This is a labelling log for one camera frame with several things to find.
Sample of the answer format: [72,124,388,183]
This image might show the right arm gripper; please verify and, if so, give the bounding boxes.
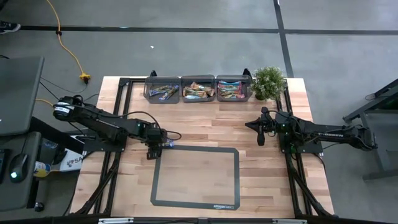
[244,106,277,147]

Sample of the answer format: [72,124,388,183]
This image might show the orange green wrapper granola bar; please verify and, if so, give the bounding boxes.
[182,86,208,99]

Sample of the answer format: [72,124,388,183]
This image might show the yellow snack packets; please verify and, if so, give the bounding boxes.
[190,81,216,96]

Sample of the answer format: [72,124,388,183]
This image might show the small green potted plant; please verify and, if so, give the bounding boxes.
[250,66,287,101]

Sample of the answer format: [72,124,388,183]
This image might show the translucent grey plastic bin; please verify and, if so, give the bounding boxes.
[180,74,216,103]
[216,73,253,103]
[142,76,182,105]

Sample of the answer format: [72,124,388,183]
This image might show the black-bordered silicone baking mat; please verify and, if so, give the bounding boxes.
[150,145,241,211]

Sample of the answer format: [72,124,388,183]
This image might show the white printed box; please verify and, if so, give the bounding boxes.
[58,152,84,172]

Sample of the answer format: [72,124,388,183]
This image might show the small plastic bottle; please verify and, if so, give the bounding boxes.
[33,161,52,178]

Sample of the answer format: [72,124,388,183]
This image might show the black computer mouse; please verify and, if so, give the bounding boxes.
[8,152,29,184]

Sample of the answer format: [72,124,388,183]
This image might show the grey computer monitor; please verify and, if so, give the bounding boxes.
[0,55,45,138]

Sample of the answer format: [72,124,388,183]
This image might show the dark side desk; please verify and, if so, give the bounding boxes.
[0,130,43,212]

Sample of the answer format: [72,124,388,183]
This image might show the person's shoe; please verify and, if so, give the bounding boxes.
[0,21,22,35]

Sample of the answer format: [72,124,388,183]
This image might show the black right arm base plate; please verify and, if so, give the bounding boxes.
[281,141,324,155]

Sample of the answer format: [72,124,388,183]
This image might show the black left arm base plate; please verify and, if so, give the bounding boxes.
[81,136,127,153]

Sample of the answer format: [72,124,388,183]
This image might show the silver metal bracket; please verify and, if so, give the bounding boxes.
[272,218,308,224]
[98,217,134,224]

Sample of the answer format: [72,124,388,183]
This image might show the thin black cable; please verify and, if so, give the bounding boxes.
[39,80,100,103]
[39,77,90,94]
[364,92,385,102]

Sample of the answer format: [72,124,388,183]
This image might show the grey metal desk frame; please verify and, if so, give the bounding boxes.
[341,79,398,182]

